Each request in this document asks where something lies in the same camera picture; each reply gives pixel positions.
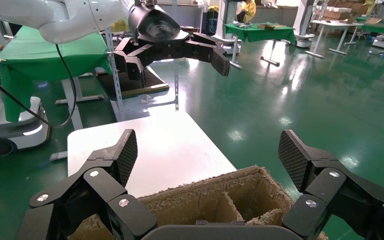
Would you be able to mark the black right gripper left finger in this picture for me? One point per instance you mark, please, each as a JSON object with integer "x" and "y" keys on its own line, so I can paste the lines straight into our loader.
{"x": 106, "y": 188}

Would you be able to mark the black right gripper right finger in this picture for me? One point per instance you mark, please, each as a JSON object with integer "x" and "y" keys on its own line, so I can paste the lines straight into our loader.
{"x": 328, "y": 192}

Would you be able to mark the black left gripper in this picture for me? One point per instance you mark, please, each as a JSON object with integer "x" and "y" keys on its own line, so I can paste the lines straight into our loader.
{"x": 155, "y": 33}

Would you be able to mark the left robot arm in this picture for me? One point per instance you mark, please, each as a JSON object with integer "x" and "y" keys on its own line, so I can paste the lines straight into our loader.
{"x": 62, "y": 16}

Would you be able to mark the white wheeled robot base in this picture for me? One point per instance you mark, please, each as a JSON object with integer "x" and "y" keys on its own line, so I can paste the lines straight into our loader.
{"x": 13, "y": 129}

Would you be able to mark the black board wooden edge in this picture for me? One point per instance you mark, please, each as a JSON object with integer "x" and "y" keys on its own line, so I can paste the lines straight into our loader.
{"x": 129, "y": 82}

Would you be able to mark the perforated steel shelf upright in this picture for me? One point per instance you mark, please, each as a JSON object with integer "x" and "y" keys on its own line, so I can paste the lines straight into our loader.
{"x": 117, "y": 92}

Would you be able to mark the person in yellow shirt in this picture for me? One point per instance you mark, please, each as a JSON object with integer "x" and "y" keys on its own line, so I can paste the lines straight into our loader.
{"x": 249, "y": 8}

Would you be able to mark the green covered background table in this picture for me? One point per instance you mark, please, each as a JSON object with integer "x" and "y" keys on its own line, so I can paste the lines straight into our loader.
{"x": 261, "y": 33}

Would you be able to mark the worn cardboard box with dividers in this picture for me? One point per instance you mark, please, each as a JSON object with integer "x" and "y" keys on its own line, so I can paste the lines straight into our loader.
{"x": 212, "y": 195}

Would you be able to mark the table with green cloth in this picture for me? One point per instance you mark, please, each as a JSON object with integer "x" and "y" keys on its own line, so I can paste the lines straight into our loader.
{"x": 46, "y": 56}

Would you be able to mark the white long table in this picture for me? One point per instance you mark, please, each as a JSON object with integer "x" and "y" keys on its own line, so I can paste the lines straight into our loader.
{"x": 331, "y": 23}

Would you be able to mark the stacked brown cardboard boxes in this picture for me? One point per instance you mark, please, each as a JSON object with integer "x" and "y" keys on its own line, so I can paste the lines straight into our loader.
{"x": 337, "y": 13}

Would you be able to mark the green covered table with box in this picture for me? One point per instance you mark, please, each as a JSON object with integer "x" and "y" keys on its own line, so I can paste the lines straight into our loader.
{"x": 380, "y": 28}

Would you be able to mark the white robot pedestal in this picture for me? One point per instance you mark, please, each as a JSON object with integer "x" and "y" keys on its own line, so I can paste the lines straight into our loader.
{"x": 304, "y": 20}
{"x": 225, "y": 20}

